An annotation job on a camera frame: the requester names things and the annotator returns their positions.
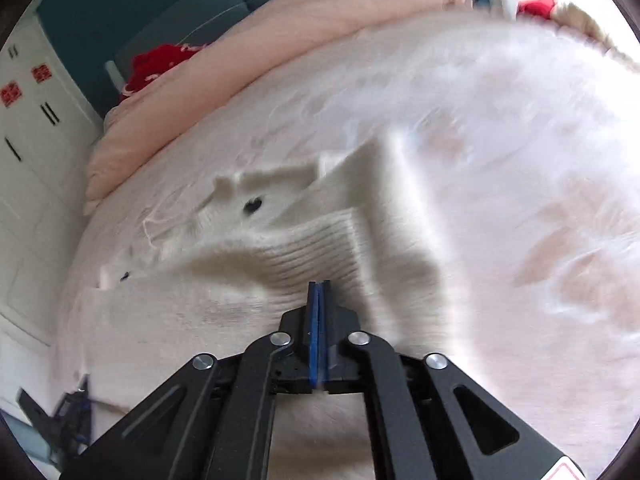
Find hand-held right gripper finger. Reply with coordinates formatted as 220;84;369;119
59;281;320;480
319;280;587;480

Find cream knit sweater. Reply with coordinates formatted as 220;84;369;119
82;132;446;411

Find fluffy white pink blanket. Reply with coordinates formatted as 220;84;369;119
55;7;640;480

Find black folding stand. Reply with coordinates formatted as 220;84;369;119
17;375;93;461

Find pink quilt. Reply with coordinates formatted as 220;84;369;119
82;0;476;216

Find red pillow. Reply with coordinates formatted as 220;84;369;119
119;43;208;102

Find white wardrobe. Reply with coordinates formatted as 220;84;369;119
0;15;106;411

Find teal headboard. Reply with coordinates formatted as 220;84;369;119
37;0;488;121

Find red cloth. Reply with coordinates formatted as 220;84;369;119
517;0;563;22

